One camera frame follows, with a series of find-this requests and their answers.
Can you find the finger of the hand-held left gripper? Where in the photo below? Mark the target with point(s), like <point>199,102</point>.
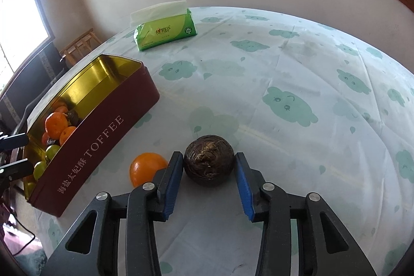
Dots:
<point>14,141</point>
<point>16,168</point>

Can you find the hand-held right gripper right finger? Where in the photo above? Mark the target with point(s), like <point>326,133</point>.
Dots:
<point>244,195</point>

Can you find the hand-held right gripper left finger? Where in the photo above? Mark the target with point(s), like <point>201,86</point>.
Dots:
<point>170,198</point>

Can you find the green tomato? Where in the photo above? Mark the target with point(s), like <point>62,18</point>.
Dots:
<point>39,169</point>
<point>52,151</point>

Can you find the brown taro root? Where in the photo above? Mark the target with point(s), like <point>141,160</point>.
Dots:
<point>72,117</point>
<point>51,141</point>
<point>208,162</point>

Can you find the orange mandarin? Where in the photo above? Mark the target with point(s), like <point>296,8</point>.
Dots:
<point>144,169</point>
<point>56,124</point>
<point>67,134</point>

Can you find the red and gold tin box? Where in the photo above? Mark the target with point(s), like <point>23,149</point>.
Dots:
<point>106,133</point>

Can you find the dark low cabinet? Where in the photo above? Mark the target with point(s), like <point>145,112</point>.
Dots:
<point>32,85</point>

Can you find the light wooden stool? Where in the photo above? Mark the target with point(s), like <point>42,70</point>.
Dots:
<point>72,53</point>
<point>89,38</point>

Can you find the narrow wooden-framed window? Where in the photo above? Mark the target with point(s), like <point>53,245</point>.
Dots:
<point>19,20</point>

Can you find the green tissue pack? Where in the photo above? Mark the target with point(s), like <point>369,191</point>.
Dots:
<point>165,32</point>

